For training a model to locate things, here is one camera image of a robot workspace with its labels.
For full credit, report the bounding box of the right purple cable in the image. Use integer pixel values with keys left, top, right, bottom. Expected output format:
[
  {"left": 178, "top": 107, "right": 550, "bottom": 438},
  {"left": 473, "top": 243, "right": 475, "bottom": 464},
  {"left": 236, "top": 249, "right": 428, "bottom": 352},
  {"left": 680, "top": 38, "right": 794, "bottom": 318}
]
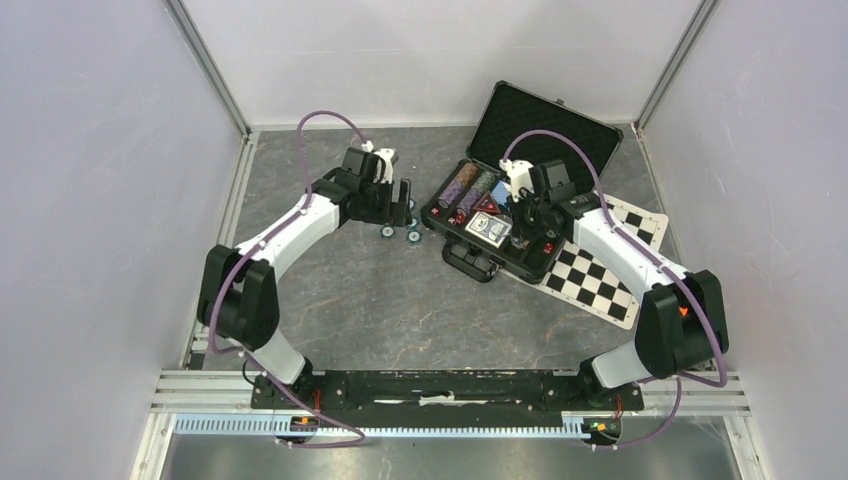
[{"left": 501, "top": 129, "right": 730, "bottom": 453}]

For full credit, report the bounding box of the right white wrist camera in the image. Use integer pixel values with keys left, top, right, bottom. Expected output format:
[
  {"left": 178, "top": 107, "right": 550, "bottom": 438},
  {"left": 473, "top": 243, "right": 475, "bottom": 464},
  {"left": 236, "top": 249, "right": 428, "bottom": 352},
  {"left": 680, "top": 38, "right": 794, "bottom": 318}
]
[{"left": 498, "top": 159, "right": 535, "bottom": 202}]

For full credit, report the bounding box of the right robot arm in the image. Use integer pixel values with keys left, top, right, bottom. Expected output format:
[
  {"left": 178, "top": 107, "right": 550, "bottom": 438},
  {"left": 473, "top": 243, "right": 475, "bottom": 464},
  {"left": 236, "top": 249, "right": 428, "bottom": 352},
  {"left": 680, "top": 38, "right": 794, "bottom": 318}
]
[{"left": 499, "top": 159, "right": 729, "bottom": 408}]

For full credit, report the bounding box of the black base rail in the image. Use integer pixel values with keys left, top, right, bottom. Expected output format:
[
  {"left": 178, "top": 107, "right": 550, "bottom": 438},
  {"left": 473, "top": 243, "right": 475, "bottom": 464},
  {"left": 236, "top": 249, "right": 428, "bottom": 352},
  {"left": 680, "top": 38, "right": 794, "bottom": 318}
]
[{"left": 291, "top": 370, "right": 644, "bottom": 428}]

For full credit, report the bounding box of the clear round lid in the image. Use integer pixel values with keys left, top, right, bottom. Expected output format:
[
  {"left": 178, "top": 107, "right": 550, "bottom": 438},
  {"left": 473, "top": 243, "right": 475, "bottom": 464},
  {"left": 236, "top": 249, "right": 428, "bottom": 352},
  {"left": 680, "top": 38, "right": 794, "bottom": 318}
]
[{"left": 486, "top": 215, "right": 512, "bottom": 241}]

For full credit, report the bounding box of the black poker set case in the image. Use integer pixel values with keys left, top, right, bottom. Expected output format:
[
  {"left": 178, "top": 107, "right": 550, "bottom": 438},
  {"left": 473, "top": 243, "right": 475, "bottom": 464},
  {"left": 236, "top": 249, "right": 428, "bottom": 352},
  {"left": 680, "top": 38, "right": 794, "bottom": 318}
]
[{"left": 420, "top": 80, "right": 623, "bottom": 284}]

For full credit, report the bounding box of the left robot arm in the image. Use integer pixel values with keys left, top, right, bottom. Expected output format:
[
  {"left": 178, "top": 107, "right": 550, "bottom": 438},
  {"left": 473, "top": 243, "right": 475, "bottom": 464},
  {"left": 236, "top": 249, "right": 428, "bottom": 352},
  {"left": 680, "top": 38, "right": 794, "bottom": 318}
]
[{"left": 196, "top": 142, "right": 413, "bottom": 408}]

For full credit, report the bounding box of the blue card deck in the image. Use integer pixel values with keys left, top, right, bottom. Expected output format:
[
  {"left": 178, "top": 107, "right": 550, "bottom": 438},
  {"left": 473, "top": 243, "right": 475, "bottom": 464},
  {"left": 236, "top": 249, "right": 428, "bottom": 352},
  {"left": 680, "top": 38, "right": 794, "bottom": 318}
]
[
  {"left": 491, "top": 181, "right": 511, "bottom": 208},
  {"left": 465, "top": 211, "right": 512, "bottom": 248}
]

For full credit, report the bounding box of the red triangular card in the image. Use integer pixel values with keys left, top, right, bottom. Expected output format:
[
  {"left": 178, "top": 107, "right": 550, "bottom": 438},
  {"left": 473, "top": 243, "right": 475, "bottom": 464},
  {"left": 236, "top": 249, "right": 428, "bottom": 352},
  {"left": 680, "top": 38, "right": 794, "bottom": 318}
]
[{"left": 473, "top": 192, "right": 501, "bottom": 215}]

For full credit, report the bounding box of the black white checkered board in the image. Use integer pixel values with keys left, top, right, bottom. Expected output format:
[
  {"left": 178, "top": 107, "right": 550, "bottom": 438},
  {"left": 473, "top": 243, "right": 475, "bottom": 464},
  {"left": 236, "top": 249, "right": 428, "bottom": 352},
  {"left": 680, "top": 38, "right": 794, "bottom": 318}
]
[{"left": 531, "top": 196, "right": 669, "bottom": 330}]

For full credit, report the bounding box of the purple chip stack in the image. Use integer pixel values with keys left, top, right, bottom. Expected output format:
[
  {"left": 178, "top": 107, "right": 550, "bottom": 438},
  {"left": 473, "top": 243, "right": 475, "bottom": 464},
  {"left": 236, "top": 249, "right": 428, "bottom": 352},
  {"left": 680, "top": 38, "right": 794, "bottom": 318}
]
[
  {"left": 456, "top": 188, "right": 483, "bottom": 217},
  {"left": 437, "top": 179, "right": 465, "bottom": 209}
]

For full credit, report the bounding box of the brown chip stack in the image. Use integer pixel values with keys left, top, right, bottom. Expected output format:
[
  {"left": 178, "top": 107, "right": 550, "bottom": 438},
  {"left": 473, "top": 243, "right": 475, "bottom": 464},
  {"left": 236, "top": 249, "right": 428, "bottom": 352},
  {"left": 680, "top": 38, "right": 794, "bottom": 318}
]
[{"left": 455, "top": 162, "right": 479, "bottom": 188}]

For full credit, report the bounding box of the blue card deck in case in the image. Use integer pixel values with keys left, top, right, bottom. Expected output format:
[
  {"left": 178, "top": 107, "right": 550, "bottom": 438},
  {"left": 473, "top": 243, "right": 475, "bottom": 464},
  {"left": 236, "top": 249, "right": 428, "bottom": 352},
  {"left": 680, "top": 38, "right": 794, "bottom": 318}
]
[{"left": 465, "top": 211, "right": 512, "bottom": 248}]

